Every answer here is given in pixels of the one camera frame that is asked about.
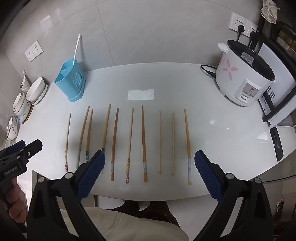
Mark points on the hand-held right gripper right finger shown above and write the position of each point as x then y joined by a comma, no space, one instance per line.
207,176

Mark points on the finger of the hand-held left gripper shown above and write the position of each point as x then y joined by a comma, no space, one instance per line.
16,146
32,148

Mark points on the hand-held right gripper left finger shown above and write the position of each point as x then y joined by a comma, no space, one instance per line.
91,176

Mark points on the wooden chopstick pale grey end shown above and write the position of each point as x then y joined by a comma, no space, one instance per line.
187,143
78,162

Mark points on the wooden chopstick white floral band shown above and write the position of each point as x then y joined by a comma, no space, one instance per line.
115,143

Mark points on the wooden chopstick pink floral end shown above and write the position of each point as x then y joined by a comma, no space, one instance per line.
130,143

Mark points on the dark wooden chopstick white band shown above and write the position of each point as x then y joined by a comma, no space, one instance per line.
143,143

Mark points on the blue plastic utensil holder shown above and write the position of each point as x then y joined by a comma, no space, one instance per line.
69,83

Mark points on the person's left hand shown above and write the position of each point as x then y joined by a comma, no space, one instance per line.
16,201

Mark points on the white patterned mug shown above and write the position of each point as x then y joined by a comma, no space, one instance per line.
11,128

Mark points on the blue patterned white bowl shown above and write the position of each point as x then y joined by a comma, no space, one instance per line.
20,117

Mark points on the round wooden board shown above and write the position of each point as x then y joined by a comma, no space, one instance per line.
29,115

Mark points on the white bowl dark rim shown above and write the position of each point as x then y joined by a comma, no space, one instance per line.
24,109
18,100

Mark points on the white ribbed plate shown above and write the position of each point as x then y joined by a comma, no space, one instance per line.
41,96

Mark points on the large white bowl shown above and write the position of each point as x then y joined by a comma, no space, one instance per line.
35,89

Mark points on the dark patterned cloth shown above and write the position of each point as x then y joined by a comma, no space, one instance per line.
157,210

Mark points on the person's beige clothing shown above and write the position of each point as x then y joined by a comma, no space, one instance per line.
129,224

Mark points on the white angled vase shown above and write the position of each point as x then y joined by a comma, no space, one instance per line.
25,83

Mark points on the black remote control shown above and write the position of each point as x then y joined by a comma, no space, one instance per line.
276,143

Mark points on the white paper label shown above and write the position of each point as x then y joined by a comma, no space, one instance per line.
141,94

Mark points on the white black framed appliance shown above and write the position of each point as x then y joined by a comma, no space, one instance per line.
277,111

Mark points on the white floral rice cooker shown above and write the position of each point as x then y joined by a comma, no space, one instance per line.
233,76

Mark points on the black power plug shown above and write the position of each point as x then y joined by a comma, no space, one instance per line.
240,29
253,35

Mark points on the white lace cloth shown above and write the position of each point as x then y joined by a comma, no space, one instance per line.
268,12

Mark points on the white wall socket plate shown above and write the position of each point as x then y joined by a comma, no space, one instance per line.
236,19
37,47
251,26
29,55

